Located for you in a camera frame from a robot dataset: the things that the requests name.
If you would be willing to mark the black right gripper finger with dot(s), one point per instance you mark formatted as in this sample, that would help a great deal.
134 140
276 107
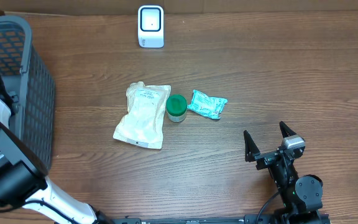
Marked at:
285 130
251 149

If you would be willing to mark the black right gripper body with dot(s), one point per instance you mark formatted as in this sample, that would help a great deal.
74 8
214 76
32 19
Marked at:
266 159

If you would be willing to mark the teal wipes packet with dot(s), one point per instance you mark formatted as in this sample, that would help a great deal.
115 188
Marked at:
207 106

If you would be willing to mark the green lid jar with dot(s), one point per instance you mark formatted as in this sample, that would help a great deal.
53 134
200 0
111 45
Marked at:
176 107

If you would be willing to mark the beige pouch bag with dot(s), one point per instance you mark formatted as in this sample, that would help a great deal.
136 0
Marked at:
143 123

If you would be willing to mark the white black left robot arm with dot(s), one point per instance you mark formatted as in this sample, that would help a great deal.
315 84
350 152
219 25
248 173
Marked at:
24 180

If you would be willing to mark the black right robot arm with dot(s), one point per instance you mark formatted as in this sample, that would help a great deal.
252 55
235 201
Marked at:
298 199

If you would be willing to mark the white barcode scanner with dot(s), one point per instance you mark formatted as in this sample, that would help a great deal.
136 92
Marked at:
151 26

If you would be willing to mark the grey plastic basket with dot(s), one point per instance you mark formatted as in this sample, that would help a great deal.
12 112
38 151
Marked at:
29 81

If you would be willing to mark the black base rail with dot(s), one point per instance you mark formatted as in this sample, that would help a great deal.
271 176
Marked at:
197 220

